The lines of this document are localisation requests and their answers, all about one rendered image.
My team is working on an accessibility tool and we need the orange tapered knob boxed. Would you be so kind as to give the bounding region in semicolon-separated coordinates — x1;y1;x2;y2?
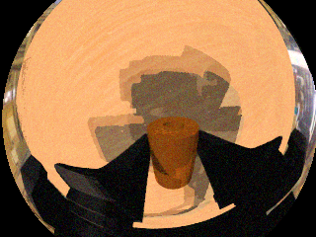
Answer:
147;116;200;190

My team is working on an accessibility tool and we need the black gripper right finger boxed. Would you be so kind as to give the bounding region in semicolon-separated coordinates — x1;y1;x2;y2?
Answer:
197;130;281;209

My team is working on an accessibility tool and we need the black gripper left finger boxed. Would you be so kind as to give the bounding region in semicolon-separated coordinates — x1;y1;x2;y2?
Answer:
54;134;150;222

